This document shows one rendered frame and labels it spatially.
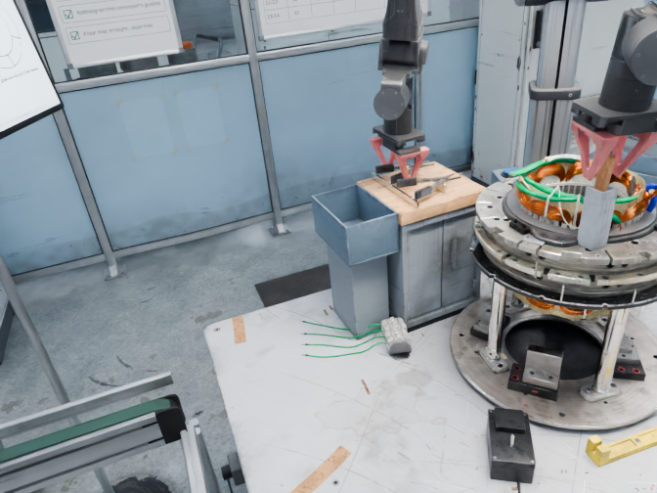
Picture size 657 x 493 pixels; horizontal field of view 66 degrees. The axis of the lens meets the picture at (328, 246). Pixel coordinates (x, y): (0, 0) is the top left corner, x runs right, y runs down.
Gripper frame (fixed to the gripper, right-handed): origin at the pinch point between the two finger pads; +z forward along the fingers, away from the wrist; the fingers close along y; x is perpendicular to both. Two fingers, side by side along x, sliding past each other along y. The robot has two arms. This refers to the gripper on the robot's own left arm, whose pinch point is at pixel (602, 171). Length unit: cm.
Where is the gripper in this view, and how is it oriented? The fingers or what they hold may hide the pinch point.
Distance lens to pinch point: 78.0
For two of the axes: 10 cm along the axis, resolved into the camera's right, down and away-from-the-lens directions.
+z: 0.3, 8.2, 5.7
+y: 9.8, -1.5, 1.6
